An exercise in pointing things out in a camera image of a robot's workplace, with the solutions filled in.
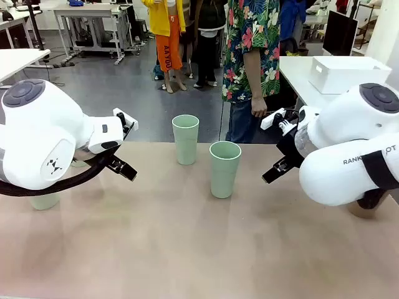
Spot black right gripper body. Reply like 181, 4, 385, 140
276, 123, 305, 171

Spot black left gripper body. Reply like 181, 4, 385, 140
74, 148, 108, 168

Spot pale green plastic cup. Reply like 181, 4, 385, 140
30, 159, 89, 211
171, 114, 200, 166
209, 141, 243, 199

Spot white plastic basket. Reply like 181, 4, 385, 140
307, 55, 393, 95

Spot brown plastic cup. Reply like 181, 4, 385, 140
347, 201, 380, 220

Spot person's left forearm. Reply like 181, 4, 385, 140
243, 48, 266, 100

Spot person's left hand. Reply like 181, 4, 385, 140
251, 96, 268, 118

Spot large white table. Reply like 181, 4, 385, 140
279, 55, 399, 108

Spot white round-cornered table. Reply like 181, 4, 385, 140
0, 48, 51, 85

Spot black equipment under desk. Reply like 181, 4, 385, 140
73, 26, 94, 47

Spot black monitor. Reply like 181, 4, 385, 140
322, 10, 359, 57

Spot person in floral shirt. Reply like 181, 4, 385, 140
221, 0, 281, 144

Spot person in blue top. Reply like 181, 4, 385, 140
279, 0, 308, 55

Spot person in black clothes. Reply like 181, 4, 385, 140
186, 0, 228, 88

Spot wooden chair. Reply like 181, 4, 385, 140
353, 0, 380, 50

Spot black stand pole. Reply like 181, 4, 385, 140
24, 0, 45, 50

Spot white desk with metal legs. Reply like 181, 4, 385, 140
52, 3, 133, 65

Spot white desk with dark trim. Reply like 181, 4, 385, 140
0, 7, 43, 49

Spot person in yellow and orange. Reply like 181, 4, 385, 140
142, 0, 188, 94

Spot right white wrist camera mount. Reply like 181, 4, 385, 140
260, 107, 300, 135

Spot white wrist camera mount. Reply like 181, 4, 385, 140
260, 107, 300, 135
112, 107, 139, 143

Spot left arm black cable sleeve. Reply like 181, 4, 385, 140
0, 146, 124, 197

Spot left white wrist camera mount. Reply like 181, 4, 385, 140
112, 107, 139, 143

